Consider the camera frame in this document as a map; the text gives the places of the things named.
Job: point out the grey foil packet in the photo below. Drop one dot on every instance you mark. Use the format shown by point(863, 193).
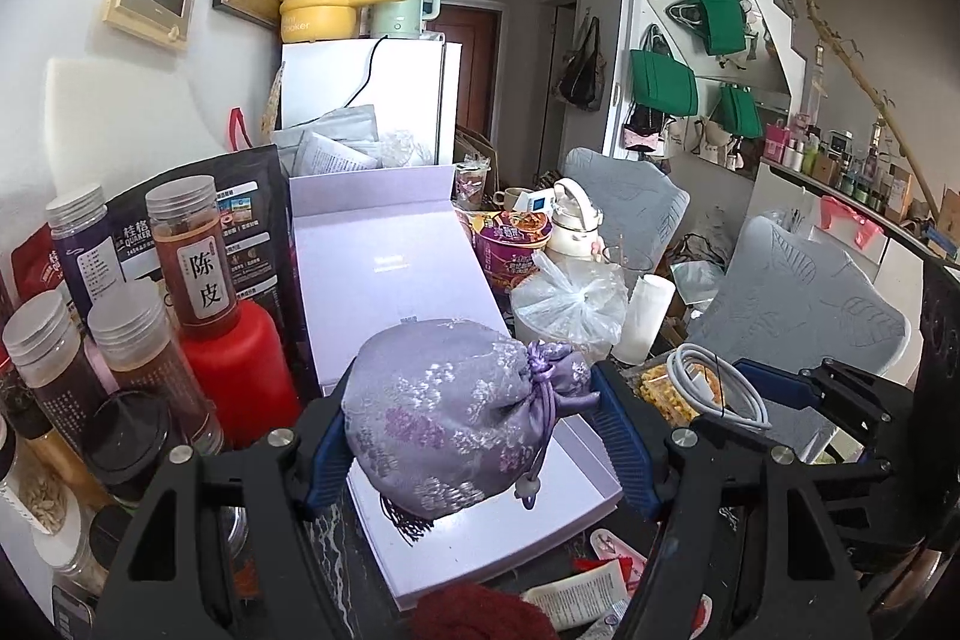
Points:
point(330, 156)
point(337, 123)

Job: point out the white foam sheet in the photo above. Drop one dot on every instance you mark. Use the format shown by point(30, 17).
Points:
point(112, 115)

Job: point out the white paper roll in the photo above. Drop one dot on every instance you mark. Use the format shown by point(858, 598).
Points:
point(643, 317)

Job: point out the red canister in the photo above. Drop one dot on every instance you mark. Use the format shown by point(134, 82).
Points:
point(240, 377)

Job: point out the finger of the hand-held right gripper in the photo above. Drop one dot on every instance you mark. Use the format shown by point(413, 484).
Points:
point(772, 385)
point(862, 471)

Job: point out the black hanging bag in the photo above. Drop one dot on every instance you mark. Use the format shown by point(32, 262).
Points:
point(583, 74)

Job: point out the black oat bag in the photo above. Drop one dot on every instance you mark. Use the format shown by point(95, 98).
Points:
point(255, 212)

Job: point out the yellow electric cooker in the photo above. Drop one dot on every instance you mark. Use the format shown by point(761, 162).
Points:
point(319, 14)

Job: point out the black lid spice bottle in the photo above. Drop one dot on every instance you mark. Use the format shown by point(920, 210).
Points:
point(111, 531)

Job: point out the clear jar of pale seeds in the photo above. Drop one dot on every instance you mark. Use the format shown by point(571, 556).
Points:
point(37, 505)

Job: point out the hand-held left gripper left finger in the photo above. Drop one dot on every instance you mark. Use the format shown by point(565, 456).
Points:
point(330, 452)

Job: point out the pink bag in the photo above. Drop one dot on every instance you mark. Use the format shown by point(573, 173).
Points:
point(851, 220)

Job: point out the dark label clear jar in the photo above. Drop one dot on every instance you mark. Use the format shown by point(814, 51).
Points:
point(52, 370)

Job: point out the row of cosmetic bottles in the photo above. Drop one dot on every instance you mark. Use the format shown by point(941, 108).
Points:
point(847, 160)

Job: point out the white label brown jar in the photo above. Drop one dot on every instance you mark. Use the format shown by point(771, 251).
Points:
point(195, 265)

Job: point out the dark red fuzzy scrunchie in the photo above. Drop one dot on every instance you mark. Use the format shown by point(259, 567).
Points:
point(480, 614)

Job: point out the white squeeze tube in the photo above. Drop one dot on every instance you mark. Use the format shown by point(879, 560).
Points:
point(577, 591)

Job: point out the bamboo pole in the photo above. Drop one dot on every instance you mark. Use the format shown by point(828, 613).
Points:
point(847, 63)

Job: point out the shallow lavender gift box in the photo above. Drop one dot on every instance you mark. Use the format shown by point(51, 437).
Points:
point(495, 520)

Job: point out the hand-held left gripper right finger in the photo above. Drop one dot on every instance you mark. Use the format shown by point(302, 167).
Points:
point(626, 445)

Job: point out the purple instant noodle cup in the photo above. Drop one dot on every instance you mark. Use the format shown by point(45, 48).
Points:
point(510, 250)

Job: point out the white refrigerator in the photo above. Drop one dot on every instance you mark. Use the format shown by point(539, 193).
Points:
point(405, 100)

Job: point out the dark purple label jar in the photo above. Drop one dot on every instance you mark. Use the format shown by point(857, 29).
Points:
point(86, 250)

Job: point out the yellow snack bag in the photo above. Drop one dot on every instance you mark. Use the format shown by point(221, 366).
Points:
point(660, 389)

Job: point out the green tote bag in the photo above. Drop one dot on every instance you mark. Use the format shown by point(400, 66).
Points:
point(721, 18)
point(739, 111)
point(664, 85)

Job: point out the pale green electric kettle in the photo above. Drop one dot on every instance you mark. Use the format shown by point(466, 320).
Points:
point(401, 3)

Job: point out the brown door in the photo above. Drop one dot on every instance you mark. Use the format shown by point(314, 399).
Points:
point(472, 70)

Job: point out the white thermos bottle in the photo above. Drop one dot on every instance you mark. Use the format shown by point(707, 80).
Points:
point(574, 224)

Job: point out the clear jar brown contents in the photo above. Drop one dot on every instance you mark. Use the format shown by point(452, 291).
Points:
point(150, 362)

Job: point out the clear plastic bag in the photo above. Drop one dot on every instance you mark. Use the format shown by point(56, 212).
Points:
point(570, 306)

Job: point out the grey leaf pattern chair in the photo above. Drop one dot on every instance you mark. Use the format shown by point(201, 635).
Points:
point(630, 205)
point(802, 310)

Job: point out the red and white sachet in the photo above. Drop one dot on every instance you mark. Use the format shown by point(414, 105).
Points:
point(619, 546)

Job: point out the large lavender gift box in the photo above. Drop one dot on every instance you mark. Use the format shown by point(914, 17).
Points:
point(382, 280)

